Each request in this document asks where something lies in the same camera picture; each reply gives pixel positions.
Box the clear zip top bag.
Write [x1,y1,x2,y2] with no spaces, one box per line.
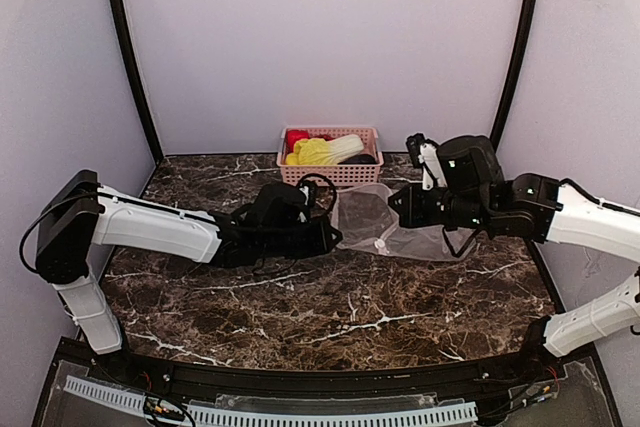
[331,183,477,262]

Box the pink perforated plastic basket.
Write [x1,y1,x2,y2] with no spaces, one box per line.
[276,127,384,187]

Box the yellow toy napa cabbage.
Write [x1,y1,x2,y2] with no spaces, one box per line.
[285,134,365,166]

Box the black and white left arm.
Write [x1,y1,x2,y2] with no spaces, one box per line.
[22,170,343,356]

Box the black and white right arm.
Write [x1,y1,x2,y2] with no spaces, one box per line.
[388,133,639,358]

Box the purple toy eggplant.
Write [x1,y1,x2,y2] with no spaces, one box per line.
[341,153,378,165]

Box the red toy bell pepper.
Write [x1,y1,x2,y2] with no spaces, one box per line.
[285,129,310,153]

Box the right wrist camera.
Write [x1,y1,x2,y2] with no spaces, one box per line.
[406,133,447,190]

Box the black curved front rail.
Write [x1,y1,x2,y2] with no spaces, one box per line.
[45,337,569,410]

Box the white slotted cable duct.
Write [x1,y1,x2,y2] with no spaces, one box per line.
[64,375,479,426]

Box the black right frame post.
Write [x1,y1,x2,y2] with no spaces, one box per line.
[490,0,537,150]

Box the black frame post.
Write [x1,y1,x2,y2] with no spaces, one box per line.
[109,0,165,165]
[490,0,537,150]

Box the black left frame post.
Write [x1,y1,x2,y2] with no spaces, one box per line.
[109,0,165,165]

